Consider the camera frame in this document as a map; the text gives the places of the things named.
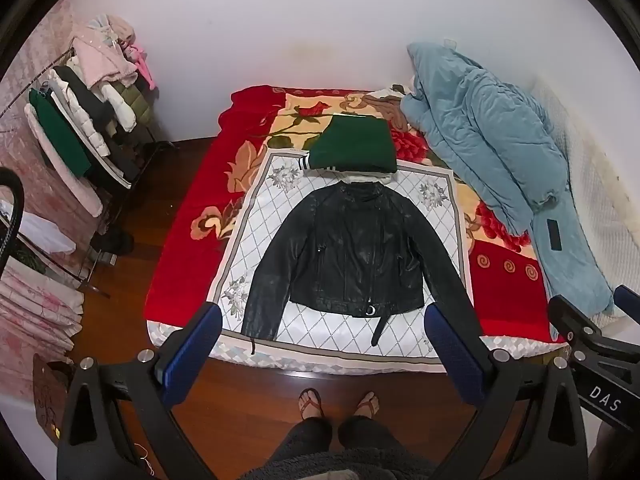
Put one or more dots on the black leather jacket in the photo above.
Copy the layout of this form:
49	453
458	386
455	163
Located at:
357	247

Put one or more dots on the pile of pink clothes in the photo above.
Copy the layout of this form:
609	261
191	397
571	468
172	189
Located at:
107	52

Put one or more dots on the folded green garment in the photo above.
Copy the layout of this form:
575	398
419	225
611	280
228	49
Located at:
357	145

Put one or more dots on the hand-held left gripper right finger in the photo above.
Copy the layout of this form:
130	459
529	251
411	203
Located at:
452	352

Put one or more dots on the folded white garment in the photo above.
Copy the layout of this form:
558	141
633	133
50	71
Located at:
367	177

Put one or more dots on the white folded sheet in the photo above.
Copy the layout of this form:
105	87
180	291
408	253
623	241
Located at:
45	232

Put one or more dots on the person's right forearm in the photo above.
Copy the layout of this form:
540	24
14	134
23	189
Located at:
617	455

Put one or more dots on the red floral blanket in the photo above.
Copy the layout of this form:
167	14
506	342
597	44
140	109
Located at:
200	210

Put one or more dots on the small black rectangular device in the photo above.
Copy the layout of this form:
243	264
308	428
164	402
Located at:
555	234

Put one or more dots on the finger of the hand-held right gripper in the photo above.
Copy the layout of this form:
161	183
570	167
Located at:
570	317
629	297

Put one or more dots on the brown bag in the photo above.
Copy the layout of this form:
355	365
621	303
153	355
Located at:
50	395

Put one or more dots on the person's right foot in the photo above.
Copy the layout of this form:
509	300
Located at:
366	404

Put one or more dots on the white quilted bed sheet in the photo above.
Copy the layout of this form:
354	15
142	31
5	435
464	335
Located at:
310	357

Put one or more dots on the metal clothes rack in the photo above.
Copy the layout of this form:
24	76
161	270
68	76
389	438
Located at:
145	147

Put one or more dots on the stack of pink bedding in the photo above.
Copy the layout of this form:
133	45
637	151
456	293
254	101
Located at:
35	310

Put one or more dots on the person's leg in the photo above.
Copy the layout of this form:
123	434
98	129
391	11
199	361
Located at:
305	440
365	435

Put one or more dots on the person's left leg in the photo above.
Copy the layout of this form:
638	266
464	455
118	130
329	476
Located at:
305	440

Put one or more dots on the person's left foot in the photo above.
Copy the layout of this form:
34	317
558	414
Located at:
310	404

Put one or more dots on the person's right leg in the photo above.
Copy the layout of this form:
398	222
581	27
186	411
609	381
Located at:
365	435

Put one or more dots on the white textured bedcover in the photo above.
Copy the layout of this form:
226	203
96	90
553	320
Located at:
595	170

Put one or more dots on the dark shoes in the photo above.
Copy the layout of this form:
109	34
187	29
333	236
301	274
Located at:
112	241

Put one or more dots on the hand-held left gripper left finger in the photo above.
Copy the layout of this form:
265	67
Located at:
197	342

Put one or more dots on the person's foot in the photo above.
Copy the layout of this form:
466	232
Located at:
310	404
366	404

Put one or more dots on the row of hanging clothes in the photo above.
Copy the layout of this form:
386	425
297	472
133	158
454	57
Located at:
75	120

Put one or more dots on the light blue quilt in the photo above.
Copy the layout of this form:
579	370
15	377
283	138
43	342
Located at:
490	135

